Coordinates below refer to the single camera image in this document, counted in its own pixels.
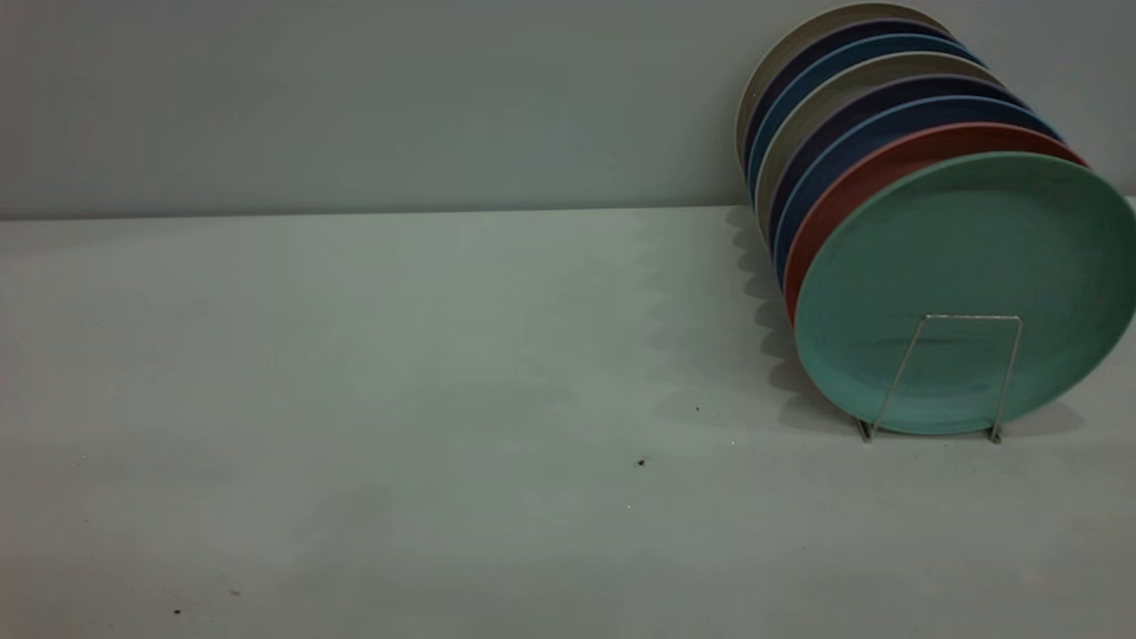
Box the green round plate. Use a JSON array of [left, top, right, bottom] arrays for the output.
[[793, 151, 1136, 436]]

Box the red round plate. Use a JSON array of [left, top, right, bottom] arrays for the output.
[[783, 122, 1091, 327]]

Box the blue round plate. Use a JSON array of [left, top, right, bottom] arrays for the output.
[[772, 96, 1064, 289], [748, 34, 986, 205]]

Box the dark purple round plate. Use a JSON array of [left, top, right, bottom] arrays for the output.
[[765, 75, 1030, 258]]

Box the beige round plate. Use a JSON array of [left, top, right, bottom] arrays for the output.
[[735, 3, 954, 174], [754, 51, 1008, 236]]

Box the dark navy round plate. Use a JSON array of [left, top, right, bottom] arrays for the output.
[[741, 20, 958, 187]]

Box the silver wire plate rack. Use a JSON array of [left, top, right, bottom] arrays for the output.
[[856, 313, 1024, 445]]

